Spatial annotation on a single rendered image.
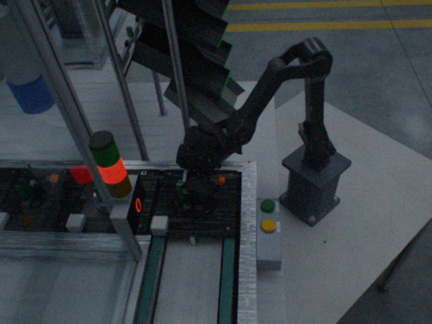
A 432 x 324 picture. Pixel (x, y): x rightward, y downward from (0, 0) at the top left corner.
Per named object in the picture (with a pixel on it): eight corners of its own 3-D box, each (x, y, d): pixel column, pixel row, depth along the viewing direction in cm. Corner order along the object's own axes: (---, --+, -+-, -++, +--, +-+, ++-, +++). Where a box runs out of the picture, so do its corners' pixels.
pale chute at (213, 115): (236, 122, 135) (244, 116, 132) (227, 148, 127) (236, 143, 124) (175, 71, 125) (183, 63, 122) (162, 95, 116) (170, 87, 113)
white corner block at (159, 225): (170, 223, 113) (168, 215, 110) (167, 236, 110) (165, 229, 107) (154, 222, 113) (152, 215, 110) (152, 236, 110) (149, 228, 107)
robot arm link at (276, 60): (317, 41, 86) (280, 26, 81) (333, 61, 80) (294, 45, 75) (252, 134, 103) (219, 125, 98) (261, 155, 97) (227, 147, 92)
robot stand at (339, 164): (340, 202, 124) (352, 161, 110) (311, 228, 118) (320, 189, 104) (305, 177, 132) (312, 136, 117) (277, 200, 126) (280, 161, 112)
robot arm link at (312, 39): (320, 32, 84) (292, 40, 84) (334, 49, 79) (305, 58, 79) (319, 132, 107) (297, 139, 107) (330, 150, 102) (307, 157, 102)
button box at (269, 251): (278, 208, 119) (279, 197, 115) (281, 270, 105) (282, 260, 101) (255, 208, 120) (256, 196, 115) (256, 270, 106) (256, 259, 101)
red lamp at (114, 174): (128, 166, 80) (123, 150, 77) (123, 184, 77) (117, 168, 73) (106, 165, 81) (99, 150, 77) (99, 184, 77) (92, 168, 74)
